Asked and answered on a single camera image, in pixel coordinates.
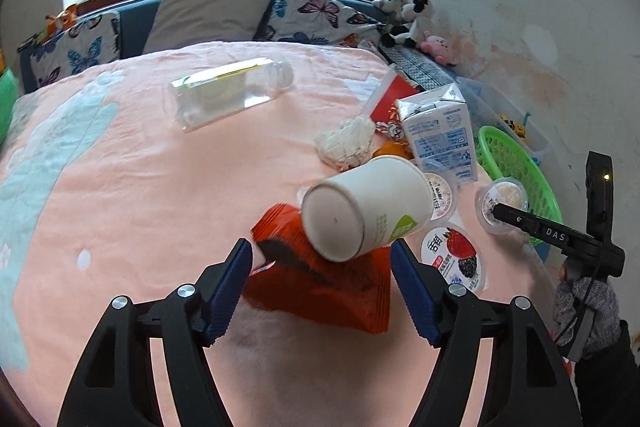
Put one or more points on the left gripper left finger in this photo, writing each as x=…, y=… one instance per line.
x=113, y=383

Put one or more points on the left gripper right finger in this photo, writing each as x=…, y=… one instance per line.
x=527, y=383

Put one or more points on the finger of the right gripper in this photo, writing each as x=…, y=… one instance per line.
x=545, y=230

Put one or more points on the clear plastic cup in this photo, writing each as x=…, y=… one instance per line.
x=502, y=204

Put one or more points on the strawberry yogurt lid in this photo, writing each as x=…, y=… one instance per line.
x=449, y=250

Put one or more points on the small clear yogurt cup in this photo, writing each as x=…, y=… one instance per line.
x=444, y=188

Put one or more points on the white blue milk carton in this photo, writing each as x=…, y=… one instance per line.
x=438, y=127

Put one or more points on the white paper cup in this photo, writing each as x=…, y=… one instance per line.
x=365, y=208

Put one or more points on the red paper cup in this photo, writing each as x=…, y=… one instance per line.
x=381, y=106

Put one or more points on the orange red snack bag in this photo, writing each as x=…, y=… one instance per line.
x=296, y=279

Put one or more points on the white tissue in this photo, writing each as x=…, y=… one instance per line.
x=348, y=146

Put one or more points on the clear plastic bottle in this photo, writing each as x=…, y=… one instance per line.
x=223, y=91

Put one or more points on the green plastic basket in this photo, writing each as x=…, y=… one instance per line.
x=512, y=173

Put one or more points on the yellow toy vehicle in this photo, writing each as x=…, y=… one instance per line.
x=518, y=129

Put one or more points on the clear plastic storage box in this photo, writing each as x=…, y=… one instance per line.
x=488, y=107

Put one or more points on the grey patterned cloth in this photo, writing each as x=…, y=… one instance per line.
x=419, y=68

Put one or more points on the pink plush toy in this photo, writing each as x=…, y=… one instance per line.
x=439, y=50

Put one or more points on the pink blanket table cover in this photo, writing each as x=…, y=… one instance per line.
x=103, y=194

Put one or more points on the cow plush toy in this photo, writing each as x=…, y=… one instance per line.
x=409, y=27

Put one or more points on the blue sofa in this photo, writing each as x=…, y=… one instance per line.
x=136, y=18

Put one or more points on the grey plush toy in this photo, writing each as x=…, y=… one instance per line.
x=389, y=7

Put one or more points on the green plush cushion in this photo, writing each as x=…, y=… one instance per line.
x=9, y=94

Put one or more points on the right butterfly pillow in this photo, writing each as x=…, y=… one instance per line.
x=317, y=22

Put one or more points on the butterfly pillow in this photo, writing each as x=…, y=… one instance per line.
x=93, y=41
x=317, y=22

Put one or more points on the left butterfly pillow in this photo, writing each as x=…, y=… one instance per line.
x=93, y=41

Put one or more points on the orange fox plush toy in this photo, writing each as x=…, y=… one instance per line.
x=63, y=21

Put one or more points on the grey pillow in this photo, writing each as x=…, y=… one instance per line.
x=180, y=23

